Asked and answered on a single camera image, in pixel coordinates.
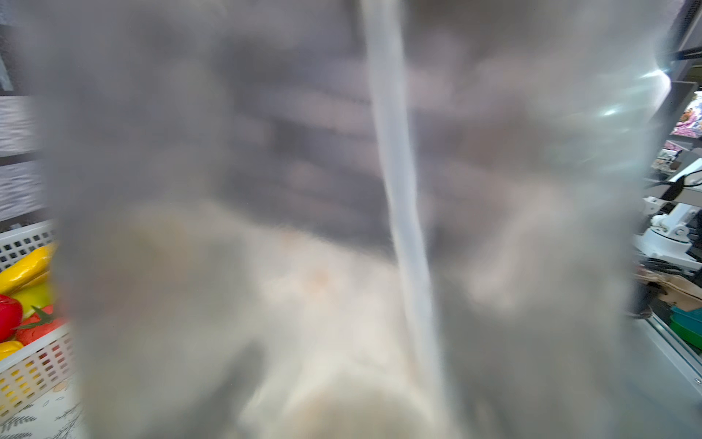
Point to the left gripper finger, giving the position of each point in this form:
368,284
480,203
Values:
217,414

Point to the grey translucent spray bottle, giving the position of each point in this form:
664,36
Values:
422,211

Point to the white plastic basket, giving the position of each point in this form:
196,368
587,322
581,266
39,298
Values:
36,369

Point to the red apple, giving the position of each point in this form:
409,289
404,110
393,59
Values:
11,317

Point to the yellow banana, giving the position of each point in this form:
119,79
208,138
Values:
30,268

